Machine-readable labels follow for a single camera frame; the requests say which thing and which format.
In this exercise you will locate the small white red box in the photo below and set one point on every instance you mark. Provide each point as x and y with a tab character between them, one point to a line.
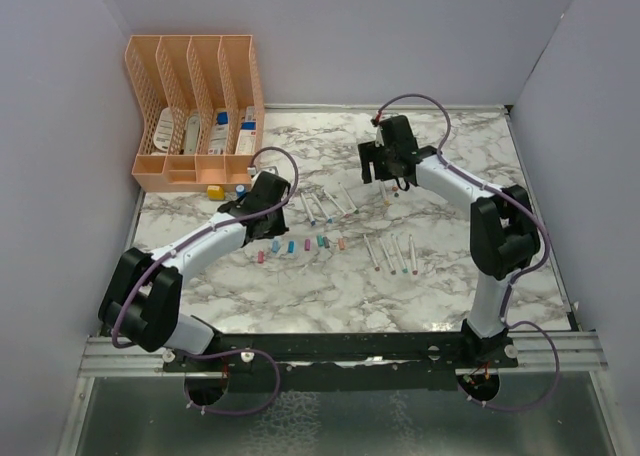
250	116

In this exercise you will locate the magenta marker pen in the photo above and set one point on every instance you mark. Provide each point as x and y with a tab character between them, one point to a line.
413	255

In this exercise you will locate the light blue marker pen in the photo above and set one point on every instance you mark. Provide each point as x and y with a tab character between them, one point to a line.
322	209

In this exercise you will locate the pink marker pen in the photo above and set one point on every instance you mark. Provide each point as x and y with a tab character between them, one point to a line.
335	202

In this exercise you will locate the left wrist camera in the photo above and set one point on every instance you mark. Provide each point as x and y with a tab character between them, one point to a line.
254	171

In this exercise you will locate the yellow rectangular stamp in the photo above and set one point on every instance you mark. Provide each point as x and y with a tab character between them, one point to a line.
215	193

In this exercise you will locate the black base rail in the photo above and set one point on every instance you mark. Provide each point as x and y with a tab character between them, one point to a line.
339	362

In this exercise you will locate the white cardboard box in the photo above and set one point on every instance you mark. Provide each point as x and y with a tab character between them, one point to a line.
247	137

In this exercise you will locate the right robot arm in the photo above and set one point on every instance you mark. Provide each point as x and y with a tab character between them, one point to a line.
503	236

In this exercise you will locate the white paper packet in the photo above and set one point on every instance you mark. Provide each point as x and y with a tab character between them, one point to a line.
218	136

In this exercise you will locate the grey marker pen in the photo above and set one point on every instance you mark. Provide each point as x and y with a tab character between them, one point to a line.
387	256

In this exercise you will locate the cyan marker pen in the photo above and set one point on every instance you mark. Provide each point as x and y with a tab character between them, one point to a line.
307	208

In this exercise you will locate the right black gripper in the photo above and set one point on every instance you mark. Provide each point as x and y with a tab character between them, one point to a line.
368	153

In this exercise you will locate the teal marker pen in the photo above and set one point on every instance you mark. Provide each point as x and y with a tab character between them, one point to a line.
399	255

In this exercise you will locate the peach plastic desk organizer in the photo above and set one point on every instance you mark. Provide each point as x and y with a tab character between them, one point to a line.
193	74

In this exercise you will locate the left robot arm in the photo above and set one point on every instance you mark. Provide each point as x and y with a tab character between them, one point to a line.
142	301

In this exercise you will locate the peach marker pen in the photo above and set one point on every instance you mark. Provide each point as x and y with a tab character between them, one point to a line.
371	253

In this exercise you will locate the yellow marker pen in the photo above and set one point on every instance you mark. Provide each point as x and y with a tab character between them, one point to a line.
384	193

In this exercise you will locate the white remote in organizer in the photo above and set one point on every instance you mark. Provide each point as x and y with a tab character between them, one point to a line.
164	130

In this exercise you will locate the grey stapler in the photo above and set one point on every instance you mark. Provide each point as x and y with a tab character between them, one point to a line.
192	129

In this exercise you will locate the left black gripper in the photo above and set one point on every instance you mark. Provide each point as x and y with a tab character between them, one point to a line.
280	227

